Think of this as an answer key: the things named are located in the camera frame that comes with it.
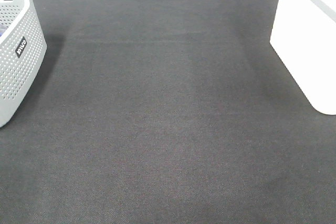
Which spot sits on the black table mat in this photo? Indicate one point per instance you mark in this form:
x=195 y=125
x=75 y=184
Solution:
x=165 y=111

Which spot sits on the white plastic storage box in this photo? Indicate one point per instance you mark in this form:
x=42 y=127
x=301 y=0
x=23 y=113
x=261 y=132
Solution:
x=303 y=36

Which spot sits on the grey perforated laundry basket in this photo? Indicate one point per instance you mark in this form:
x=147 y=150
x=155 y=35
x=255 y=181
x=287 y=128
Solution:
x=23 y=48

